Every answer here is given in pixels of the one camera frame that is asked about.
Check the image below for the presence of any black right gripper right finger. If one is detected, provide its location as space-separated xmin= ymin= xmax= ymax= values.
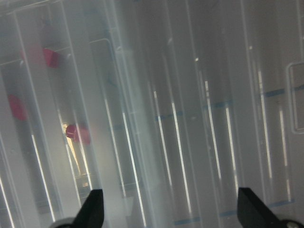
xmin=237 ymin=188 xmax=304 ymax=228

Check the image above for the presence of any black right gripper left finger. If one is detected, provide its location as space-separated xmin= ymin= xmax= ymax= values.
xmin=51 ymin=189 xmax=105 ymax=228

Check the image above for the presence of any clear ribbed box lid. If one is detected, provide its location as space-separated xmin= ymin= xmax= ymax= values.
xmin=0 ymin=0 xmax=304 ymax=228

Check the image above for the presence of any red block in box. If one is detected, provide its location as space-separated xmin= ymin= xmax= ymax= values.
xmin=8 ymin=95 xmax=27 ymax=121
xmin=65 ymin=124 xmax=91 ymax=145
xmin=22 ymin=46 xmax=61 ymax=69

